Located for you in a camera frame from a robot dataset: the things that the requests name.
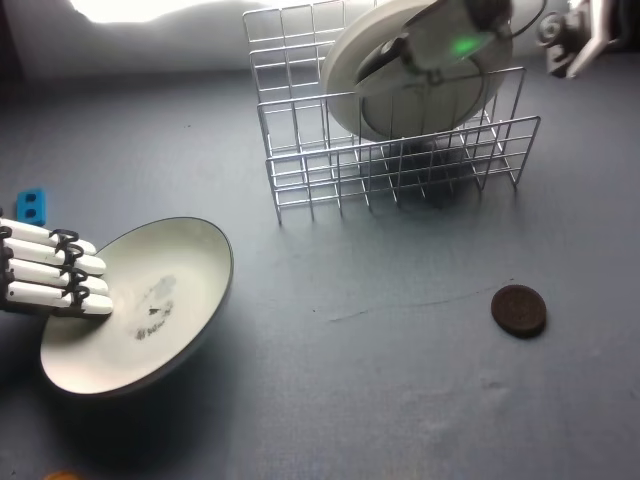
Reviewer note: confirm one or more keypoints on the round brown chocolate cookie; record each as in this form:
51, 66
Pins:
519, 310

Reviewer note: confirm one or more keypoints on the small orange object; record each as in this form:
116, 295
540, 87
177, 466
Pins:
65, 475

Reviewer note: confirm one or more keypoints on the white plate with dark rim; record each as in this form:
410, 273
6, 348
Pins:
190, 260
345, 75

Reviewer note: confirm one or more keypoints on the small blue plastic block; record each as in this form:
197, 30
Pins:
32, 206

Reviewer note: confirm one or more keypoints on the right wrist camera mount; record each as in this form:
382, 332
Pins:
595, 40

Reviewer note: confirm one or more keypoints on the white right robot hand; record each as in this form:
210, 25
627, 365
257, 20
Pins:
450, 40

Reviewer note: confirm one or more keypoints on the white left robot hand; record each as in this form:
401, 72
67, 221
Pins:
40, 265

